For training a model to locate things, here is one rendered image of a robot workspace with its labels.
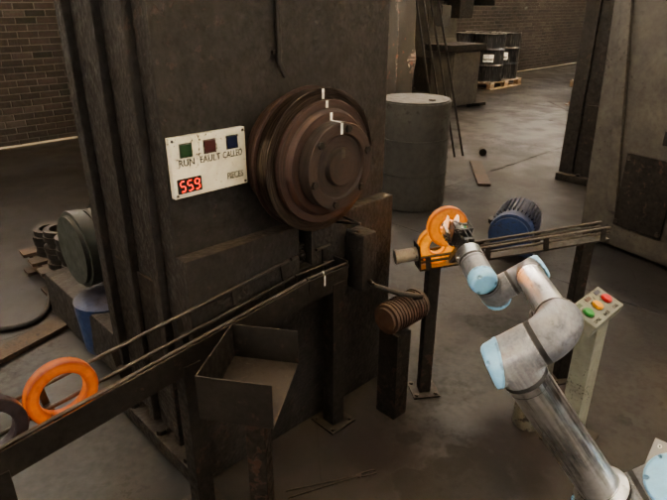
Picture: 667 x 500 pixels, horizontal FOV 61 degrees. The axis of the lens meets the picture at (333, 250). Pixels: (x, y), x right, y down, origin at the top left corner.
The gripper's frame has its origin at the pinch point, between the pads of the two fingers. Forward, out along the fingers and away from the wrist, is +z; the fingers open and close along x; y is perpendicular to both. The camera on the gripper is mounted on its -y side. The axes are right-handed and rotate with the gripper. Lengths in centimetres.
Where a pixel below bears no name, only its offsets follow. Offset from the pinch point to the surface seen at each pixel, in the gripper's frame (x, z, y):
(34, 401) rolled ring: 130, -64, 1
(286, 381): 66, -59, -8
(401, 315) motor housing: 18.3, -16.9, -30.9
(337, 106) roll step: 43, 5, 45
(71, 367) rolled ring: 122, -57, 4
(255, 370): 75, -53, -9
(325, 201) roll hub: 50, -14, 22
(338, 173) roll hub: 45, -10, 30
